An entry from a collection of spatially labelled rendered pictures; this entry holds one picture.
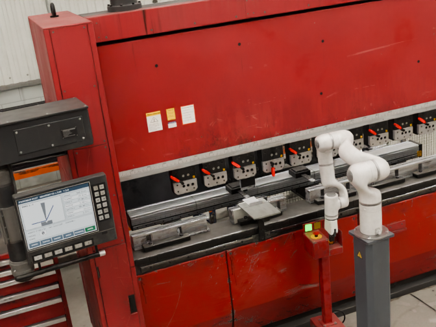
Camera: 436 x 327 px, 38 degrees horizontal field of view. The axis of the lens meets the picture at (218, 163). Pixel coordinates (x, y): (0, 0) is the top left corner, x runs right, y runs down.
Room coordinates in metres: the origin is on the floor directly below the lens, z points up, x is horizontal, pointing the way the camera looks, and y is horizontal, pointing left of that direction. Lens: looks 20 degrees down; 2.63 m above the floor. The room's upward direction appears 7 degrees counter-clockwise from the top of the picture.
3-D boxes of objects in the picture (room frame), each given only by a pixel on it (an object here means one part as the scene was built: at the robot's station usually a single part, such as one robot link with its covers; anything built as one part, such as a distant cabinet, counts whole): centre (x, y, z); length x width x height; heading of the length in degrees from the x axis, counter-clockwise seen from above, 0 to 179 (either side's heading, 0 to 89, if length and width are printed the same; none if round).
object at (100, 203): (2.87, 0.78, 1.42); 0.45 x 0.12 x 0.36; 114
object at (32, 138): (2.93, 0.86, 1.53); 0.51 x 0.25 x 0.85; 114
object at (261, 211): (3.63, -0.22, 1.00); 0.26 x 0.18 x 0.01; 19
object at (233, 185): (3.93, -0.13, 1.01); 0.26 x 0.12 x 0.05; 19
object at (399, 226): (3.95, -1.20, 0.59); 0.15 x 0.02 x 0.07; 109
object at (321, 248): (3.60, -0.61, 0.75); 0.20 x 0.16 x 0.18; 104
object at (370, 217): (3.13, -0.80, 1.09); 0.19 x 0.19 x 0.18
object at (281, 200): (3.79, -0.23, 0.92); 0.39 x 0.06 x 0.10; 109
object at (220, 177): (3.69, 0.04, 1.26); 0.15 x 0.09 x 0.17; 109
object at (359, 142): (4.02, -0.91, 1.26); 0.15 x 0.09 x 0.17; 109
